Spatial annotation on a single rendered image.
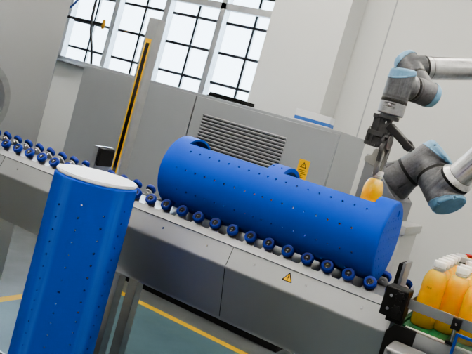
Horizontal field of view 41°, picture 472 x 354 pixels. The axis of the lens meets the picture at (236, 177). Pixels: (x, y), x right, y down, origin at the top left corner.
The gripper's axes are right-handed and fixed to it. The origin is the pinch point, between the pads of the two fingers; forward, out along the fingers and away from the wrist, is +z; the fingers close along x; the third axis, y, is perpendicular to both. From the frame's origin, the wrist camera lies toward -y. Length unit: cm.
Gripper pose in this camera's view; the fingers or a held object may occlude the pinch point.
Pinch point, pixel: (378, 173)
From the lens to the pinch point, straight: 223.3
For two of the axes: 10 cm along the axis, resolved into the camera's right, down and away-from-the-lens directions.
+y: -8.4, -2.9, 4.5
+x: -4.6, -0.3, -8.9
